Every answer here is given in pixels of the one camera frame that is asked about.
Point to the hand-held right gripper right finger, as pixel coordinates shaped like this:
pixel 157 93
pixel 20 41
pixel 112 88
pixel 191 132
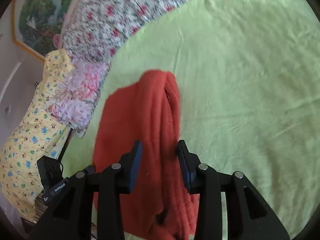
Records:
pixel 185 162

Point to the green bed sheet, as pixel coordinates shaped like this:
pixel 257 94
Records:
pixel 237 80

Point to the red knit sweater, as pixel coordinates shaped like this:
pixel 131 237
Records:
pixel 150 110

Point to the pastel floral folded blanket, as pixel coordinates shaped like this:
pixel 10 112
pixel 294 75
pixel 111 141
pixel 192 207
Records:
pixel 80 92

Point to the yellow cartoon print pillow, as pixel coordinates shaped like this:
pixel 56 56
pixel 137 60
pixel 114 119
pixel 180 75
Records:
pixel 30 135

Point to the white cabinet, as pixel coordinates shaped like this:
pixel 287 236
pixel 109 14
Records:
pixel 15 85

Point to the plaid cloth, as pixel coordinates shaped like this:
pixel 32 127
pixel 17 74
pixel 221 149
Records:
pixel 41 208

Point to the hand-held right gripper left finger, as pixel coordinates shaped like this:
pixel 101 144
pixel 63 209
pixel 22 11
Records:
pixel 136 165

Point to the pink cloth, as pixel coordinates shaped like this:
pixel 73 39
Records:
pixel 58 40

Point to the red floral white quilt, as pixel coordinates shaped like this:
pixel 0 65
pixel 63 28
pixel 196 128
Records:
pixel 112 17

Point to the gold framed landscape painting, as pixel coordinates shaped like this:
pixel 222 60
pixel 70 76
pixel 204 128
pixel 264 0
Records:
pixel 37 17

